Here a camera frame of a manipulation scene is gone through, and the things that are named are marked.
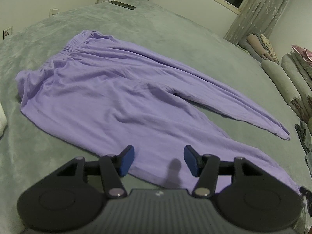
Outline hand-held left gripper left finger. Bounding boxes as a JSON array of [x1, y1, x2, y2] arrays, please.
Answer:
[[55, 145, 135, 199]]

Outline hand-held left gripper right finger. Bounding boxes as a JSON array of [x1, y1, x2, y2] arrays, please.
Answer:
[[184, 145, 264, 198]]

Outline purple pants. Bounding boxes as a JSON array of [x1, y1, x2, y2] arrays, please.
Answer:
[[15, 29, 303, 193]]

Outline dark grey folded clothes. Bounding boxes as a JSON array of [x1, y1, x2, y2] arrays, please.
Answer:
[[294, 121, 312, 155]]

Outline grey rolled duvet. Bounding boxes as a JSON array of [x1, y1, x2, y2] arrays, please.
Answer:
[[261, 59, 308, 120]]

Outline grey plush bed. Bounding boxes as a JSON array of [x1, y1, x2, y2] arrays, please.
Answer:
[[0, 0, 312, 234]]

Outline white cloth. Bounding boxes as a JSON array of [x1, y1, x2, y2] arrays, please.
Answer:
[[0, 102, 7, 137]]

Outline beige folded blanket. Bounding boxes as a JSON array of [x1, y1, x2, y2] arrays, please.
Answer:
[[246, 34, 271, 60]]

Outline mauve quilted pillow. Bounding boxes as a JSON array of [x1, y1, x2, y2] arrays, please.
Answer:
[[291, 44, 312, 66]]

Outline black smartphone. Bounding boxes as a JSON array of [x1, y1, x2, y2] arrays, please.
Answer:
[[110, 0, 136, 10]]

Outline grey star-print curtain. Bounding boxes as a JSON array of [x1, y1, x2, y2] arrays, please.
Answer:
[[224, 0, 299, 45]]

